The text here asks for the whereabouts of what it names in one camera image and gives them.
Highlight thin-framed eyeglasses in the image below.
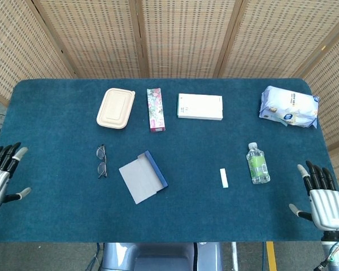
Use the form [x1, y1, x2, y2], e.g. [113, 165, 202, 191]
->
[95, 145, 108, 180]

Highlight dark blue glasses case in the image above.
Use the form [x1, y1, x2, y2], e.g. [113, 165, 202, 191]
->
[118, 150, 169, 205]

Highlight clear green label water bottle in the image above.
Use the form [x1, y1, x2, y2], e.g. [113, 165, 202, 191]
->
[246, 142, 271, 185]

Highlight flat white cardboard box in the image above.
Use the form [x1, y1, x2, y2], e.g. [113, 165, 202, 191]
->
[176, 93, 224, 121]

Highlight woven bamboo folding screen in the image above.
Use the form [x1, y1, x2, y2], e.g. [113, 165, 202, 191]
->
[0, 0, 339, 198]

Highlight pale blue wipes pack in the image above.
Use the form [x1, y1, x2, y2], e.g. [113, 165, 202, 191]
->
[259, 85, 320, 129]

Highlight pink floral carton box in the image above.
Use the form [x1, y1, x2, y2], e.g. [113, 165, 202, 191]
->
[146, 88, 166, 133]

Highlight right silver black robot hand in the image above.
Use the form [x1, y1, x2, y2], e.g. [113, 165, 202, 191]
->
[289, 160, 339, 233]

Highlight blue carpet table cloth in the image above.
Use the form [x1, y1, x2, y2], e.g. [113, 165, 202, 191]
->
[0, 78, 339, 243]

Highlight beige lidded lunch box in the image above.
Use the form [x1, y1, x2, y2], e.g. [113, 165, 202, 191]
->
[96, 88, 136, 130]

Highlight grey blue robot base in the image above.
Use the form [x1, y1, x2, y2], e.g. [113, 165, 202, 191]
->
[101, 242, 224, 271]

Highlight small white paper pack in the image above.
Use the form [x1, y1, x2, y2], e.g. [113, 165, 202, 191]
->
[219, 168, 230, 188]

